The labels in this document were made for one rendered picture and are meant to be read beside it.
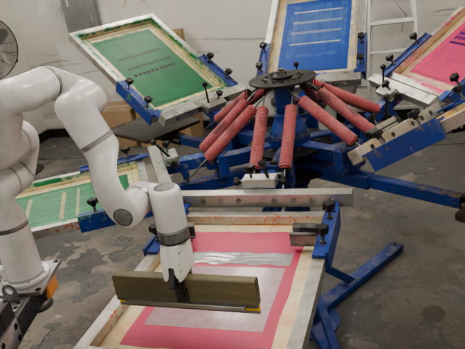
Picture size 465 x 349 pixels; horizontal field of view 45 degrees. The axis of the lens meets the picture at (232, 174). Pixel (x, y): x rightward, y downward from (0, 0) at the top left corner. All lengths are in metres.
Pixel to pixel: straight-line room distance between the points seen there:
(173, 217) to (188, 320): 0.39
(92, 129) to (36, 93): 0.15
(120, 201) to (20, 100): 0.31
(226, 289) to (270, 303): 0.25
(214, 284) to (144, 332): 0.30
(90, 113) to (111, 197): 0.19
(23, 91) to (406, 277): 2.56
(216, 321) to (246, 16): 4.66
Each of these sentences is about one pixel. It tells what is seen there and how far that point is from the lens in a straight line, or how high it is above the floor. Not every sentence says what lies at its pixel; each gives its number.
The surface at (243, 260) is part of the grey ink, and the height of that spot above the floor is 0.96.
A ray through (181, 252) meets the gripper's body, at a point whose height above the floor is 1.23.
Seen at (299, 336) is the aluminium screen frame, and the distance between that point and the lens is 1.42.
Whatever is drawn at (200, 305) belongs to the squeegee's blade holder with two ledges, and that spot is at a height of 1.08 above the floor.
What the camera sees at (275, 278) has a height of 0.95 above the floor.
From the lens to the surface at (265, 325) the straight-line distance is 1.53.
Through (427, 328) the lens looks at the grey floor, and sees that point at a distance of 3.04.
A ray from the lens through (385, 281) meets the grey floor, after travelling 3.37.
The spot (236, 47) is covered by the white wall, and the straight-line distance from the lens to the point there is 6.03.
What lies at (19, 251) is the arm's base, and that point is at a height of 1.24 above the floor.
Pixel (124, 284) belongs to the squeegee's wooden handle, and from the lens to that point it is 1.50.
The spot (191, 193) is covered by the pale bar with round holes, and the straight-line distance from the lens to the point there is 2.13.
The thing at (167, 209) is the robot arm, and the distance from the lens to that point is 1.30.
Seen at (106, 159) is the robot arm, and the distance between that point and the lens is 1.29.
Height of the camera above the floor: 1.88
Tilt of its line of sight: 22 degrees down
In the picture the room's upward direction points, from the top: 9 degrees counter-clockwise
